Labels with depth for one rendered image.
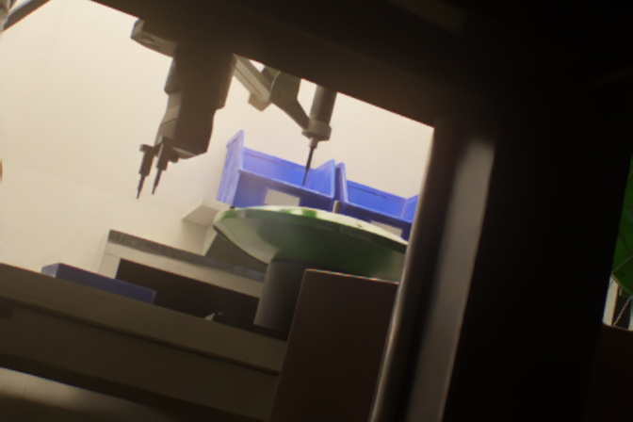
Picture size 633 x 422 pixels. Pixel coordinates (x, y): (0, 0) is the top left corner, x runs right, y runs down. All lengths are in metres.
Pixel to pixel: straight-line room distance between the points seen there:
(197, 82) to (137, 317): 0.30
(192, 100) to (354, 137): 1.26
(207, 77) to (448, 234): 0.98
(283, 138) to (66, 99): 0.47
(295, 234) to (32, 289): 0.32
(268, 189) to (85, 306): 0.91
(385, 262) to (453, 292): 1.09
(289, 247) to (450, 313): 1.10
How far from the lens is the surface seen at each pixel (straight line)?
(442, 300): 0.35
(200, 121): 1.31
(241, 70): 1.80
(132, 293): 1.45
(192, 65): 1.33
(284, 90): 1.83
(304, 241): 1.42
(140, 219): 2.40
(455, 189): 0.37
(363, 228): 1.40
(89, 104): 2.43
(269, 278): 1.50
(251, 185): 2.24
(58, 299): 1.40
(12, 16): 1.57
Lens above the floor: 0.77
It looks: 15 degrees up
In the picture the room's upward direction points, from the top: 14 degrees clockwise
